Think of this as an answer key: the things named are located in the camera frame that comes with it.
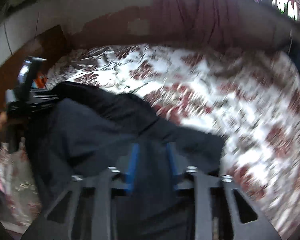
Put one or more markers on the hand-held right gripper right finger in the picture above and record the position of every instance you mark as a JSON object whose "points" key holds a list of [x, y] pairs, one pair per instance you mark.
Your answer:
{"points": [[173, 167]]}

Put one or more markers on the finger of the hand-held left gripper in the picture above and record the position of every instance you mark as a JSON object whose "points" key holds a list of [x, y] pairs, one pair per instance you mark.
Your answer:
{"points": [[35, 75], [24, 71]]}

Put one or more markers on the wooden headboard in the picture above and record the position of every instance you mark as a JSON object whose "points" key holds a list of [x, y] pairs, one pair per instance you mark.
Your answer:
{"points": [[17, 65]]}

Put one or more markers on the pink curtain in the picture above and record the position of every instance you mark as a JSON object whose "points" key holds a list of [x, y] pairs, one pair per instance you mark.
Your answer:
{"points": [[172, 10], [215, 12]]}

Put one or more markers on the floral bedspread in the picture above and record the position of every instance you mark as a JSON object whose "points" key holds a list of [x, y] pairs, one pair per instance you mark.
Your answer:
{"points": [[215, 92]]}

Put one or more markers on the person's left hand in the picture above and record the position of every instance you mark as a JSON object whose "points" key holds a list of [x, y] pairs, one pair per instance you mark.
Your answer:
{"points": [[1, 126]]}

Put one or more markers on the black padded jacket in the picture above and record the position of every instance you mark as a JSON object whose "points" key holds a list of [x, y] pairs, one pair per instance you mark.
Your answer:
{"points": [[102, 135]]}

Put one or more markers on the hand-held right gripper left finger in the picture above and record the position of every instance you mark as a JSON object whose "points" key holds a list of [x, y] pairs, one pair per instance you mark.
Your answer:
{"points": [[133, 170]]}

